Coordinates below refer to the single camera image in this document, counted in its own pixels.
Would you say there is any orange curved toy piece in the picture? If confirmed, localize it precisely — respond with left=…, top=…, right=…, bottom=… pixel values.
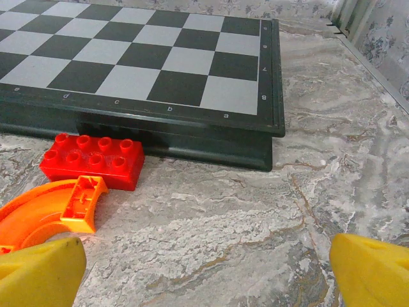
left=0, top=175, right=110, bottom=256

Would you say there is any aluminium frame post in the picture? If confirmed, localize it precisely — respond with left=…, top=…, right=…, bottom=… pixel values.
left=330, top=0, right=380, bottom=43

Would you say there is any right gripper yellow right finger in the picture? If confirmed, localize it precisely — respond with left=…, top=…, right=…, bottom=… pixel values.
left=330, top=233, right=409, bottom=307

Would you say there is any black and grey chessboard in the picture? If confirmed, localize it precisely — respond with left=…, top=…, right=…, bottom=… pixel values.
left=0, top=0, right=286, bottom=172

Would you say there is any red toy building brick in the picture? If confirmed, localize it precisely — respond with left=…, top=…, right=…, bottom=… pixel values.
left=38, top=132, right=146, bottom=192

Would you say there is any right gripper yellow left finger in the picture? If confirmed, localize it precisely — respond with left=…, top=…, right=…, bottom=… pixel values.
left=0, top=236, right=88, bottom=307

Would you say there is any aluminium frame rail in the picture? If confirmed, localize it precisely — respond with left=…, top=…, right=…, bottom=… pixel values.
left=337, top=31, right=409, bottom=116

